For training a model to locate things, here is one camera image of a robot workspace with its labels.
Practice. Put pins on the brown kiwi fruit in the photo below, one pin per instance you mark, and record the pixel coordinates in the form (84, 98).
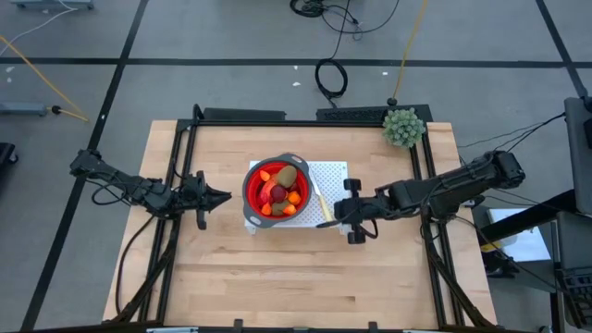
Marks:
(287, 176)
(279, 207)

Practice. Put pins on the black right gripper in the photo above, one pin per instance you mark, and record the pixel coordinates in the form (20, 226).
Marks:
(356, 210)

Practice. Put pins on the black floor caster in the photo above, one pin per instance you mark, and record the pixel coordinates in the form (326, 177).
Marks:
(7, 155)

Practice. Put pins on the red orange mango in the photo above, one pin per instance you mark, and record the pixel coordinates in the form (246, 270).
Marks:
(265, 192)

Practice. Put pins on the grey stand foot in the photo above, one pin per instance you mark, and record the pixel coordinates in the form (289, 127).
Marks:
(20, 108)

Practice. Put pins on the orange tangerine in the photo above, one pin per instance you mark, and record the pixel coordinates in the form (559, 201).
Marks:
(294, 198)

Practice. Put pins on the black aluminium table frame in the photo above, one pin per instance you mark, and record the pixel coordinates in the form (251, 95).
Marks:
(300, 123)

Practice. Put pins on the black perforated box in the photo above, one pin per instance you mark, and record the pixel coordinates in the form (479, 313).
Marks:
(353, 114)

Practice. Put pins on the white paper sheet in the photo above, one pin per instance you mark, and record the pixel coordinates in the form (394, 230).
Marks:
(522, 238)

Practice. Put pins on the black rectangular box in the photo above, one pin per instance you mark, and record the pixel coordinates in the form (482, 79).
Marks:
(243, 114)

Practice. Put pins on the small orange stemmed fruit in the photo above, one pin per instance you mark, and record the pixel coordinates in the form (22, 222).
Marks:
(266, 209)
(264, 176)
(289, 209)

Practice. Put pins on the black keyboard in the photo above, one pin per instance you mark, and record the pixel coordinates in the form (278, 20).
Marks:
(578, 296)

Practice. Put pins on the black frame clamp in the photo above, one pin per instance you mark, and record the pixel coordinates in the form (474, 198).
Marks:
(238, 325)
(372, 326)

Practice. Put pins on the grey stand base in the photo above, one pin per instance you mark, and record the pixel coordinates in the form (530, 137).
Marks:
(51, 3)

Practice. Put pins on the silver label plate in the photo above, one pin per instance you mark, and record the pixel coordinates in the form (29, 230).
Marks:
(421, 331)
(171, 330)

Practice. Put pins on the green potted plant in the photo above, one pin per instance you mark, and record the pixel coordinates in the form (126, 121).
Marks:
(403, 127)

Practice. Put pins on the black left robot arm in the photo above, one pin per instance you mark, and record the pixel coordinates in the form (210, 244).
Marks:
(134, 189)

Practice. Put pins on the white perforated shelf riser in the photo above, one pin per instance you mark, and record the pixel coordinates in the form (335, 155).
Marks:
(333, 180)

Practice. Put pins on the red collapsible colander bowl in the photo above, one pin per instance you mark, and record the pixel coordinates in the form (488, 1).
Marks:
(252, 203)

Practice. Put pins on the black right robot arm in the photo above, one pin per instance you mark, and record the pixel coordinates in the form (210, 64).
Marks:
(453, 185)

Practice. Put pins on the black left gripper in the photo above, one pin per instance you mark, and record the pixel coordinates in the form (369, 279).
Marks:
(196, 199)

